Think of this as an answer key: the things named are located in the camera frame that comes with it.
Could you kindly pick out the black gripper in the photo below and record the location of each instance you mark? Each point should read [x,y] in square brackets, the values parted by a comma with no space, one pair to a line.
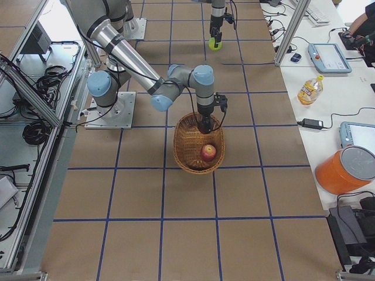
[216,23]
[204,112]

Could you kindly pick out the green apple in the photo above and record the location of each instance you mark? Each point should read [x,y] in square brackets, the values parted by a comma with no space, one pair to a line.
[214,45]

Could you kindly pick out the red apple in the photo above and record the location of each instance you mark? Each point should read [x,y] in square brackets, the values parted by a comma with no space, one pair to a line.
[208,152]

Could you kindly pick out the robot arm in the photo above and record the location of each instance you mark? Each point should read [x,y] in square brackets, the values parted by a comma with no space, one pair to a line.
[216,22]
[104,22]

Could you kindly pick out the wicker basket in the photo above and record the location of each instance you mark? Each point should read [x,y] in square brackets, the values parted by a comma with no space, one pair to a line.
[188,142]

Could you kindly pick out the black power adapter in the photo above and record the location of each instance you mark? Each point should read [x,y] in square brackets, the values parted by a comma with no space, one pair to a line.
[311,124]

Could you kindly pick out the orange juice bottle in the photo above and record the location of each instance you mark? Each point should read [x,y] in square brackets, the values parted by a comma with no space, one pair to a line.
[311,90]

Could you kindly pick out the teach pendant tablet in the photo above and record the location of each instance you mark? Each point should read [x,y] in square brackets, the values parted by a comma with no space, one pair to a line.
[328,58]

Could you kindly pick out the orange bucket with lid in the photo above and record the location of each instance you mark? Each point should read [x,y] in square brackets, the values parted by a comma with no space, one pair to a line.
[348,169]

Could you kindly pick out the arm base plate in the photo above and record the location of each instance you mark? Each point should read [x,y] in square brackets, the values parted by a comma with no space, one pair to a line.
[118,116]
[135,28]

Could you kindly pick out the aluminium frame post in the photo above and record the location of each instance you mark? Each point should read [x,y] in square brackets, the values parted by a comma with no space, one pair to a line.
[293,25]

